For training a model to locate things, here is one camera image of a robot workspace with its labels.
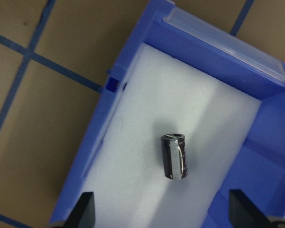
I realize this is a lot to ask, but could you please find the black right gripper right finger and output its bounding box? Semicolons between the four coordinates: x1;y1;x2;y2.
228;189;269;228

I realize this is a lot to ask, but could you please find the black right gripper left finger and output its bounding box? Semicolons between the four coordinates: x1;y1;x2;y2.
63;192;95;228

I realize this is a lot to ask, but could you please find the small black capacitor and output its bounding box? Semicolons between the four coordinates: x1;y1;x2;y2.
161;133;188;180

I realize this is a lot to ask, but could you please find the blue plastic bin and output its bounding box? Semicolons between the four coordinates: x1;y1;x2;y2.
50;0;285;228

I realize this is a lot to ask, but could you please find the white foam bin liner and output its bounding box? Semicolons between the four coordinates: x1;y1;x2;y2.
83;44;261;228

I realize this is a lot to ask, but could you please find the clear bin label holder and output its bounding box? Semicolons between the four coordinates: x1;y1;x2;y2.
163;7;285;84

